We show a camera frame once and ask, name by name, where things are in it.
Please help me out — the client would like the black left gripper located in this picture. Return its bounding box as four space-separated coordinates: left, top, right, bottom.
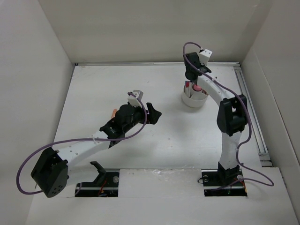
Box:
123 102 160 133

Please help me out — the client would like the orange highlighter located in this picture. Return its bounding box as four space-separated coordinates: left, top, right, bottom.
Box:
112 109 117 118

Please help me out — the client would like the pink highlighter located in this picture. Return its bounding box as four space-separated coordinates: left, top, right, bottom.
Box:
192 84 202 92

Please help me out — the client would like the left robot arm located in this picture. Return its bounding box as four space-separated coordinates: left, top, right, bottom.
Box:
31 103 162 198

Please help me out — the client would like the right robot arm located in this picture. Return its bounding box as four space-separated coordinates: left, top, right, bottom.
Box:
183 52 248 185

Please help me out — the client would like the white round divided container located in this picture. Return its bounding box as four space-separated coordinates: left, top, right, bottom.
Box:
181 81 208 108

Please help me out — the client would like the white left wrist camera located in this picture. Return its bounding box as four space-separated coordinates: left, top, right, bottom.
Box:
127 90 143 107

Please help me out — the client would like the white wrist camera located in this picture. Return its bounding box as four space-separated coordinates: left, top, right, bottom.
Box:
199 49 212 66
127 90 143 107

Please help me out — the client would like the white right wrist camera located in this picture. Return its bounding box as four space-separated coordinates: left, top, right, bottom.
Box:
199 49 212 66

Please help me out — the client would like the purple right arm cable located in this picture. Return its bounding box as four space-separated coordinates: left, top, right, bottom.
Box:
182 42 275 192

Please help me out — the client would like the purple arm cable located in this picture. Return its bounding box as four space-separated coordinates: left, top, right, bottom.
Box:
16 92 150 195
182 42 275 192

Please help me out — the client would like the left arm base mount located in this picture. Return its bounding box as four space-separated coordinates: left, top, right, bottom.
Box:
75 161 120 197

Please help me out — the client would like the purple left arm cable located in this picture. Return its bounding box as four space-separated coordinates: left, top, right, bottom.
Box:
16 92 150 195

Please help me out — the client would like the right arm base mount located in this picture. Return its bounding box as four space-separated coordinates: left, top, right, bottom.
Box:
198 169 248 197

